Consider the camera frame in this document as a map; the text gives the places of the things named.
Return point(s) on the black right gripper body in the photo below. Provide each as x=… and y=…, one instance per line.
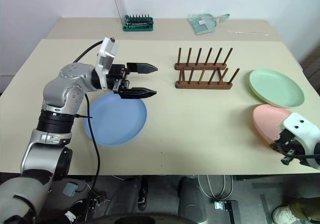
x=287, y=144

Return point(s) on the green screwdriver bit set case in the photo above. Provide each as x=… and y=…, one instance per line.
x=138, y=24

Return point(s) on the wooden dish rack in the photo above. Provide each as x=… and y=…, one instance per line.
x=202, y=84

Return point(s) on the dark rounded robot leg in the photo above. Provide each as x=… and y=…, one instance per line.
x=130, y=196
x=191, y=196

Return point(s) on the blue plate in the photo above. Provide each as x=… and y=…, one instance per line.
x=117, y=120

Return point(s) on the clear plastic bag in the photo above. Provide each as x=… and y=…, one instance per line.
x=203, y=24

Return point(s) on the small grey box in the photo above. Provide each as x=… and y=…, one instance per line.
x=70, y=189

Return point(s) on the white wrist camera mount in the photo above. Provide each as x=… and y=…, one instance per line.
x=302, y=129
x=107, y=52

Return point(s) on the white shoe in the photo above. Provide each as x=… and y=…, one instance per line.
x=282, y=215

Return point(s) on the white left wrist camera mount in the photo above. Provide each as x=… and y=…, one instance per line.
x=107, y=52

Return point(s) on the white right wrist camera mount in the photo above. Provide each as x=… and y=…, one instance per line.
x=302, y=129

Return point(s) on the clear plastic strip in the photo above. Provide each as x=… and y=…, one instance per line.
x=250, y=32

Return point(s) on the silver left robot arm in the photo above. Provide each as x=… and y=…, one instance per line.
x=62, y=89

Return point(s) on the green plate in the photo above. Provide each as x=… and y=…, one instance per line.
x=276, y=87

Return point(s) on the black metal floor bracket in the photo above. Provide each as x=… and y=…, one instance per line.
x=230, y=209

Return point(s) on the pink plate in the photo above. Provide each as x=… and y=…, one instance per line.
x=267, y=120

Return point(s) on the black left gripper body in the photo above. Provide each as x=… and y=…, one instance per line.
x=117, y=77

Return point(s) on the olive trouser leg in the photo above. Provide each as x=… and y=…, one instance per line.
x=306, y=210

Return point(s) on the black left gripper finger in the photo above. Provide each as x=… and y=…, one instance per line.
x=137, y=93
x=142, y=68

